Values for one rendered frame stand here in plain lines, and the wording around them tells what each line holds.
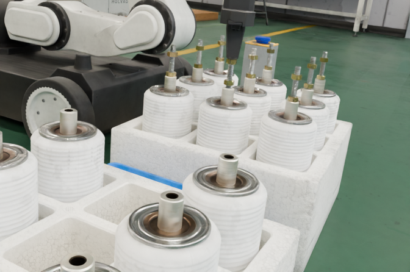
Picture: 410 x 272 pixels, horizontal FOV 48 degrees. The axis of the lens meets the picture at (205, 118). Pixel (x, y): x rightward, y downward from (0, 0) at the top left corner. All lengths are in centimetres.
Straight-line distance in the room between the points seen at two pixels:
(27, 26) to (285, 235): 107
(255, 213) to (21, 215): 26
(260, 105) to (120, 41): 48
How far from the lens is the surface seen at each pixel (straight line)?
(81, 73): 116
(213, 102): 82
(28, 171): 55
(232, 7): 76
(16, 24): 148
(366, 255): 94
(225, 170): 50
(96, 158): 62
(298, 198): 75
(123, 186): 66
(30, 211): 57
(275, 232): 58
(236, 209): 48
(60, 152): 60
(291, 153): 77
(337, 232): 99
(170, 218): 41
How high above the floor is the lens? 47
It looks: 17 degrees down
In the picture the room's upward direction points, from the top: 6 degrees clockwise
